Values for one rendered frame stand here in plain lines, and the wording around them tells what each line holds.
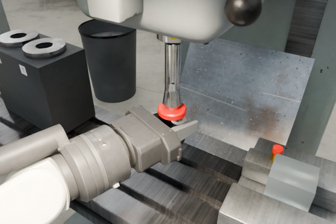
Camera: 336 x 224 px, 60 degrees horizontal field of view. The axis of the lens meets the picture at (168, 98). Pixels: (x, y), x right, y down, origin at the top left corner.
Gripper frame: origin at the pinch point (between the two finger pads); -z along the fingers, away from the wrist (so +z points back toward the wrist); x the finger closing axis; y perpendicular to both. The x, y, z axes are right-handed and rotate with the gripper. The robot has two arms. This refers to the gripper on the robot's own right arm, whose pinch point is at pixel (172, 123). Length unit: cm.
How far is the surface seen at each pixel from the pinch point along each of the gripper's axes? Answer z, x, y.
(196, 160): -8.0, 1.1, 14.6
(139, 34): -183, 289, 112
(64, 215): 6, 84, 113
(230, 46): -32.7, 15.4, -0.2
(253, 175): -6.8, -12.8, 6.2
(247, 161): -6.4, -11.5, 3.8
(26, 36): 10.0, 41.2, -5.3
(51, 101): 11.8, 26.3, 4.3
